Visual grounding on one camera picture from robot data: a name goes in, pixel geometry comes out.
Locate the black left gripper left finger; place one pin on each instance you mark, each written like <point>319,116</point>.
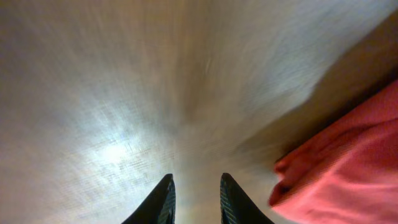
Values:
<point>158,207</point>

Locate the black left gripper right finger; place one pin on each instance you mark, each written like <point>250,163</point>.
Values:
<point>236,206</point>

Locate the orange McKinney Boyd soccer t-shirt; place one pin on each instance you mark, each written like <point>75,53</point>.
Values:
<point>348,172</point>

